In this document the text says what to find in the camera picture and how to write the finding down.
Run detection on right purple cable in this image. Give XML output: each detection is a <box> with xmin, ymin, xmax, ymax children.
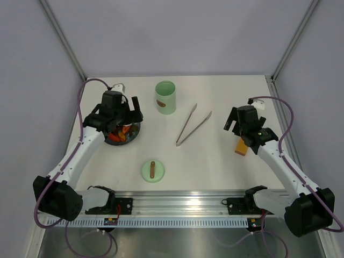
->
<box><xmin>214</xmin><ymin>96</ymin><xmax>344</xmax><ymax>258</ymax></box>

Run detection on metal tongs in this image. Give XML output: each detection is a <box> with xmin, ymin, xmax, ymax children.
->
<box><xmin>175</xmin><ymin>103</ymin><xmax>212</xmax><ymax>147</ymax></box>

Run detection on white slotted cable duct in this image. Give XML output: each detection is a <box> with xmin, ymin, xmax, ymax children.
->
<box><xmin>57</xmin><ymin>217</ymin><xmax>248</xmax><ymax>228</ymax></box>

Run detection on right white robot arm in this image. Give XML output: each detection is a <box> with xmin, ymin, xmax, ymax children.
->
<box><xmin>224</xmin><ymin>105</ymin><xmax>335</xmax><ymax>237</ymax></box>

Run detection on aluminium frame post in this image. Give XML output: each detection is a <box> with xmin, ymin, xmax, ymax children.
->
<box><xmin>38</xmin><ymin>0</ymin><xmax>87</xmax><ymax>81</ymax></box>
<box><xmin>270</xmin><ymin>0</ymin><xmax>321</xmax><ymax>83</ymax></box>

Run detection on toy brown mushroom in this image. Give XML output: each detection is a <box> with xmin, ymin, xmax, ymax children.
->
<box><xmin>128</xmin><ymin>124</ymin><xmax>139</xmax><ymax>137</ymax></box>

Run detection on toy orange carrot piece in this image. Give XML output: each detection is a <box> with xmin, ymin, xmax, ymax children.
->
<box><xmin>118</xmin><ymin>126</ymin><xmax>130</xmax><ymax>141</ymax></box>

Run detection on dark teal plate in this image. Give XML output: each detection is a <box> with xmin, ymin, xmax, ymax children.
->
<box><xmin>105</xmin><ymin>123</ymin><xmax>141</xmax><ymax>146</ymax></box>

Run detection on left aluminium frame post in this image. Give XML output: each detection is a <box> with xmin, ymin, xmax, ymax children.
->
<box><xmin>38</xmin><ymin>0</ymin><xmax>87</xmax><ymax>81</ymax></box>

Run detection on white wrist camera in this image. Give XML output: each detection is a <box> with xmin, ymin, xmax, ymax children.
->
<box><xmin>250</xmin><ymin>99</ymin><xmax>266</xmax><ymax>111</ymax></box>
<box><xmin>111</xmin><ymin>83</ymin><xmax>126</xmax><ymax>95</ymax></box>

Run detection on right aluminium frame post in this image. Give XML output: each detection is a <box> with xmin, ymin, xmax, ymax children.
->
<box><xmin>270</xmin><ymin>0</ymin><xmax>321</xmax><ymax>83</ymax></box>

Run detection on green cylindrical lunch container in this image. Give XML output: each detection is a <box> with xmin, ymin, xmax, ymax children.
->
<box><xmin>155</xmin><ymin>81</ymin><xmax>176</xmax><ymax>115</ymax></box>

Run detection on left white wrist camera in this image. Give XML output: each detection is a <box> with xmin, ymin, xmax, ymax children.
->
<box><xmin>111</xmin><ymin>83</ymin><xmax>126</xmax><ymax>95</ymax></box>

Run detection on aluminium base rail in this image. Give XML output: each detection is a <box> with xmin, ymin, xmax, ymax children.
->
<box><xmin>37</xmin><ymin>190</ymin><xmax>291</xmax><ymax>218</ymax></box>

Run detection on green round lid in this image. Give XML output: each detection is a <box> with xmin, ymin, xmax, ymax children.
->
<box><xmin>141</xmin><ymin>160</ymin><xmax>165</xmax><ymax>183</ymax></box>

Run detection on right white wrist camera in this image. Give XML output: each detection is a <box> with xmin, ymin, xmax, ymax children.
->
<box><xmin>250</xmin><ymin>99</ymin><xmax>266</xmax><ymax>111</ymax></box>

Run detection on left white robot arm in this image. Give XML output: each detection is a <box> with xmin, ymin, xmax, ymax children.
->
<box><xmin>33</xmin><ymin>90</ymin><xmax>143</xmax><ymax>221</ymax></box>

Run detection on orange rectangular box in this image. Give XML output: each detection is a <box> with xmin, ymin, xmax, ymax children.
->
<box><xmin>235</xmin><ymin>139</ymin><xmax>248</xmax><ymax>156</ymax></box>

